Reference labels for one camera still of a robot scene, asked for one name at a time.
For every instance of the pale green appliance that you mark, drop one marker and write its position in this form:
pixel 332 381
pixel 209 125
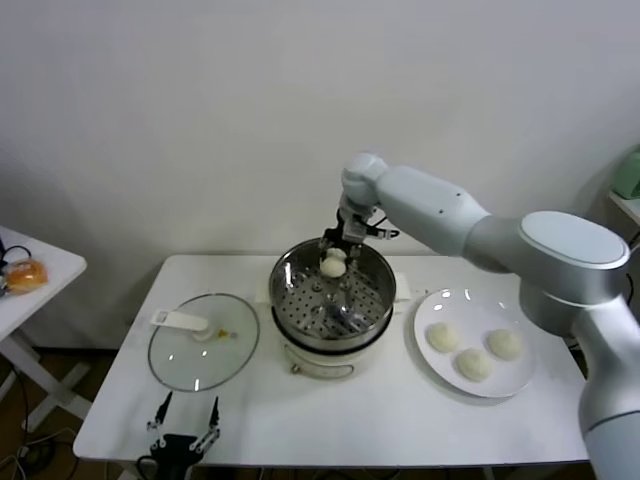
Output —
pixel 627 175

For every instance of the white steamed baozi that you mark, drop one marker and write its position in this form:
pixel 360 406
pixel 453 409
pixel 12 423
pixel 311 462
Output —
pixel 333 269
pixel 442 338
pixel 505 345
pixel 474 365

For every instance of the white side table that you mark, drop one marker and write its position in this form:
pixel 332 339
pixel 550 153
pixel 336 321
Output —
pixel 55 260

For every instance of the light blue right robot arm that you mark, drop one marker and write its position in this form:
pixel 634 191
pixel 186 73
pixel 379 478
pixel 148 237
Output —
pixel 550 260

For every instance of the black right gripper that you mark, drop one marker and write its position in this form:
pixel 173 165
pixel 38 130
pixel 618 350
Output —
pixel 352 215

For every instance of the cream electric cooking pot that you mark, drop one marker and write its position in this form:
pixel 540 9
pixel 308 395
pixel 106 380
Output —
pixel 320 362

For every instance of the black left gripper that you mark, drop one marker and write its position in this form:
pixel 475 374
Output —
pixel 175 450

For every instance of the white round plate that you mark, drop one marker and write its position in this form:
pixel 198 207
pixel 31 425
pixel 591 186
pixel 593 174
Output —
pixel 450 310

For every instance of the white shelf board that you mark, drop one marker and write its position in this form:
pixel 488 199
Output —
pixel 627 205

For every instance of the stainless steel steamer basket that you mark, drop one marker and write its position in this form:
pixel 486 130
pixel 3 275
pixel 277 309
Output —
pixel 310 320

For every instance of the orange bread in bag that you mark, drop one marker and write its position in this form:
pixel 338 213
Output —
pixel 27 277

